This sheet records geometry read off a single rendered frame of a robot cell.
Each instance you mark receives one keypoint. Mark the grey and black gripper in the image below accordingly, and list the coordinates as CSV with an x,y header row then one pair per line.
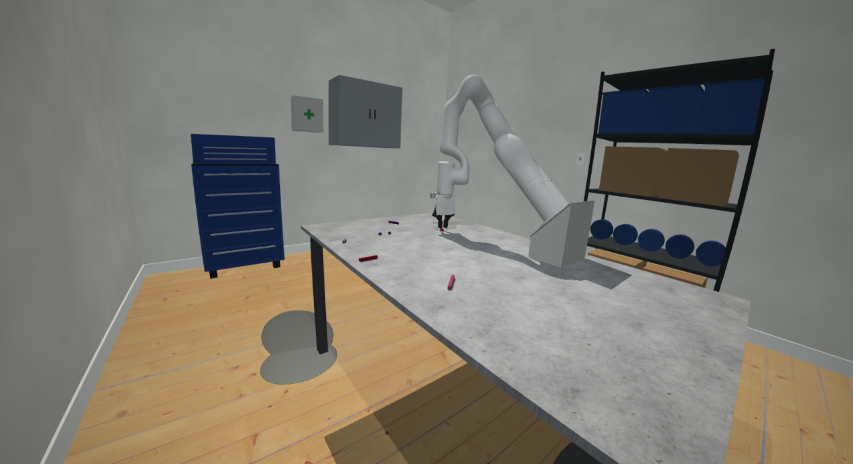
x,y
443,205

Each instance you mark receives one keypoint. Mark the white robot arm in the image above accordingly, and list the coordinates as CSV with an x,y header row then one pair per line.
x,y
508,148

